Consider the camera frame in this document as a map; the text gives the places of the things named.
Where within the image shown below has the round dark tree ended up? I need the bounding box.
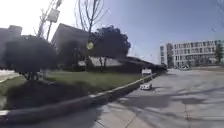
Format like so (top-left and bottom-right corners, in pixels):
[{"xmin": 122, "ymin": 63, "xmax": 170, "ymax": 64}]
[{"xmin": 1, "ymin": 34, "xmax": 59, "ymax": 81}]

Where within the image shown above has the white building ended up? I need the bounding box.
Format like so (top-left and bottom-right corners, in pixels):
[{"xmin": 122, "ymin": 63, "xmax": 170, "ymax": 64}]
[{"xmin": 159, "ymin": 39, "xmax": 224, "ymax": 69}]

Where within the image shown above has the grass strip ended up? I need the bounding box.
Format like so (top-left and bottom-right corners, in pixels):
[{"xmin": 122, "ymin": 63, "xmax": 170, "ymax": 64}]
[{"xmin": 0, "ymin": 69, "xmax": 148, "ymax": 111}]

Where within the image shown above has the pole with sign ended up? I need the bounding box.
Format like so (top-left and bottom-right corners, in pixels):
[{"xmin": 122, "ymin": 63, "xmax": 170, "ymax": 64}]
[{"xmin": 35, "ymin": 0, "xmax": 64, "ymax": 43}]

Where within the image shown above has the dark leafy tree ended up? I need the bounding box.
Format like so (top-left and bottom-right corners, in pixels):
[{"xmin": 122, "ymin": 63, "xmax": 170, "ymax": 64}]
[{"xmin": 89, "ymin": 24, "xmax": 132, "ymax": 73}]

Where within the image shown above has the green tree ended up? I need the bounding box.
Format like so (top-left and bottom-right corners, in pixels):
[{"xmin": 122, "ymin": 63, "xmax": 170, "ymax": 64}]
[{"xmin": 214, "ymin": 43, "xmax": 224, "ymax": 64}]

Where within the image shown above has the bare tree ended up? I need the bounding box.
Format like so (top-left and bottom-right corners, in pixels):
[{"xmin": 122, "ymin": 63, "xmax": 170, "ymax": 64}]
[{"xmin": 74, "ymin": 0, "xmax": 108, "ymax": 71}]

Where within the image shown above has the low dark building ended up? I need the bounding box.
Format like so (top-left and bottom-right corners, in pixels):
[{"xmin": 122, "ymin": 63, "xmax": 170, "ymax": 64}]
[{"xmin": 78, "ymin": 55, "xmax": 168, "ymax": 74}]

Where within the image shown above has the vehicle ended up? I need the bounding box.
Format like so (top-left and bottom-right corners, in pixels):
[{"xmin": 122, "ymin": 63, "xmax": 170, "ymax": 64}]
[{"xmin": 179, "ymin": 65, "xmax": 191, "ymax": 71}]

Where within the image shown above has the small white object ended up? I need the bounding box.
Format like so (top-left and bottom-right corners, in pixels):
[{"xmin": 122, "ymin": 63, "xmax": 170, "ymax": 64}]
[{"xmin": 139, "ymin": 82, "xmax": 153, "ymax": 91}]

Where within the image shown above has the long raised kerb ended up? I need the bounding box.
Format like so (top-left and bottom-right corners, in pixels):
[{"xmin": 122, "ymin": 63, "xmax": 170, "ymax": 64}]
[{"xmin": 0, "ymin": 71, "xmax": 168, "ymax": 126}]

